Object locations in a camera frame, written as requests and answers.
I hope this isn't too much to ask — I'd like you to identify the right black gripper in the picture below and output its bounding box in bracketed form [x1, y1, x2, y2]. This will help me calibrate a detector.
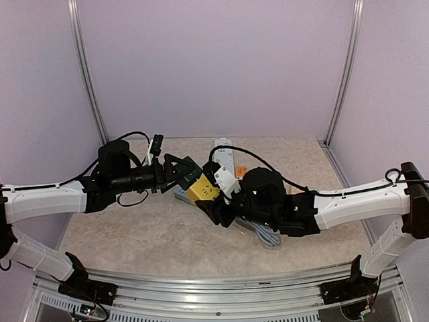
[194, 186, 278, 229]

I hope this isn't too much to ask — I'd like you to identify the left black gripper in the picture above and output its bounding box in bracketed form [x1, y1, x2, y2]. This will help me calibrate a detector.
[111, 153, 195, 194]

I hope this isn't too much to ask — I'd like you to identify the dark green cube socket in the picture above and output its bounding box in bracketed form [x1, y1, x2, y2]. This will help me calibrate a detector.
[174, 156, 202, 190]

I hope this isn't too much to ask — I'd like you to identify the yellow cube socket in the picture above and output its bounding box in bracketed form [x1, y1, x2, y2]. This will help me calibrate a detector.
[186, 174, 220, 204]

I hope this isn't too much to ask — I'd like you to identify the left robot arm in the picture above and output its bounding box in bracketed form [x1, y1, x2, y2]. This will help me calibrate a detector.
[1, 135, 198, 299]

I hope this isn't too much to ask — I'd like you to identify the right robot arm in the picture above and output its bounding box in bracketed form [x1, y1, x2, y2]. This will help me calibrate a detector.
[194, 152, 428, 298]

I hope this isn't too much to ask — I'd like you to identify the orange power adapter socket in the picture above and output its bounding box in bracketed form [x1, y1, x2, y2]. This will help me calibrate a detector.
[235, 166, 249, 179]

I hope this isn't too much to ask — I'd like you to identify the light blue power strip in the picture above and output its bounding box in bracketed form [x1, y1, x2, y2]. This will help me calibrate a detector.
[174, 187, 193, 205]

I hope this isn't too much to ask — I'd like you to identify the long white power strip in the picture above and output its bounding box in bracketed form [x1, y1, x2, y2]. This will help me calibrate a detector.
[214, 138, 235, 172]

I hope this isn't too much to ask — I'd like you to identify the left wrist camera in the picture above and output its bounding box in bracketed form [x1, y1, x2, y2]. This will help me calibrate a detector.
[146, 134, 164, 165]

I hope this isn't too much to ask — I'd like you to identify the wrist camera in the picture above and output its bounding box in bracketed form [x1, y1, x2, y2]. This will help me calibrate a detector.
[202, 161, 241, 204]
[146, 134, 164, 165]

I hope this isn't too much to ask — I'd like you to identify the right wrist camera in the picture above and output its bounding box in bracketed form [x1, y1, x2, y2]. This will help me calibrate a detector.
[202, 161, 241, 204]

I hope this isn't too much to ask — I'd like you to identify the aluminium front rail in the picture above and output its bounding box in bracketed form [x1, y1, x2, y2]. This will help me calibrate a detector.
[32, 263, 408, 322]

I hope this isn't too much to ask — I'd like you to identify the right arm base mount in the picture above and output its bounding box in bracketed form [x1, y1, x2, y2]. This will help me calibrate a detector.
[320, 278, 378, 305]

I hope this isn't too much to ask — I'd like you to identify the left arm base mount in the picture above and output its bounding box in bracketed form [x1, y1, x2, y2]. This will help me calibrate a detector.
[58, 279, 118, 306]

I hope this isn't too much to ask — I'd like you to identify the left aluminium frame post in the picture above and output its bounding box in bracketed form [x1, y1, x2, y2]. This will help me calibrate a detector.
[66, 0, 109, 144]

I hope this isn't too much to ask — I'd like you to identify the aluminium frame post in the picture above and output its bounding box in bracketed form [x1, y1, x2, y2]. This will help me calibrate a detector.
[66, 0, 109, 144]
[324, 0, 365, 149]

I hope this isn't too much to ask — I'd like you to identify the right aluminium frame post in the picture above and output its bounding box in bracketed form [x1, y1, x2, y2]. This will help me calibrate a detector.
[324, 0, 365, 149]

